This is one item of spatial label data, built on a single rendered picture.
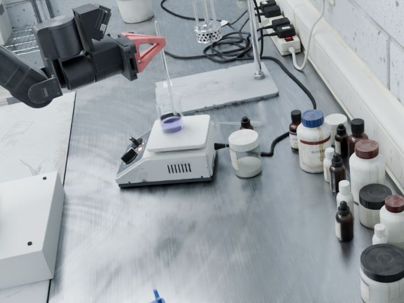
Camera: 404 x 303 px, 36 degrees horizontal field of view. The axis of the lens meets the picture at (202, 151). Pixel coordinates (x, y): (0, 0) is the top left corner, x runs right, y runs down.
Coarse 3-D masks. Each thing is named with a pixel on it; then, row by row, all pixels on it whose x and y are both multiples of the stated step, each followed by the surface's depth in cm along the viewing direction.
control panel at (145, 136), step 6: (150, 132) 130; (138, 138) 133; (144, 138) 130; (144, 144) 127; (126, 150) 132; (138, 150) 126; (144, 150) 124; (138, 156) 124; (132, 162) 124; (120, 168) 126; (126, 168) 124
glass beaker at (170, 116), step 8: (160, 96) 124; (168, 96) 124; (176, 96) 123; (160, 104) 124; (168, 104) 125; (176, 104) 120; (160, 112) 121; (168, 112) 120; (176, 112) 121; (160, 120) 122; (168, 120) 121; (176, 120) 122; (168, 128) 122; (176, 128) 122; (184, 128) 124
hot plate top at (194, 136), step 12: (156, 120) 130; (192, 120) 127; (204, 120) 126; (156, 132) 125; (180, 132) 124; (192, 132) 123; (204, 132) 122; (156, 144) 121; (168, 144) 120; (180, 144) 120; (192, 144) 119; (204, 144) 119
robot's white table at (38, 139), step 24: (72, 96) 169; (0, 120) 163; (24, 120) 161; (48, 120) 158; (72, 120) 158; (0, 144) 152; (24, 144) 149; (48, 144) 147; (0, 168) 141; (24, 168) 140; (48, 168) 138; (24, 288) 105; (48, 288) 104
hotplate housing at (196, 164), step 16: (208, 144) 122; (224, 144) 127; (144, 160) 122; (160, 160) 121; (176, 160) 120; (192, 160) 120; (208, 160) 120; (128, 176) 124; (144, 176) 123; (160, 176) 123; (176, 176) 123; (192, 176) 122; (208, 176) 122
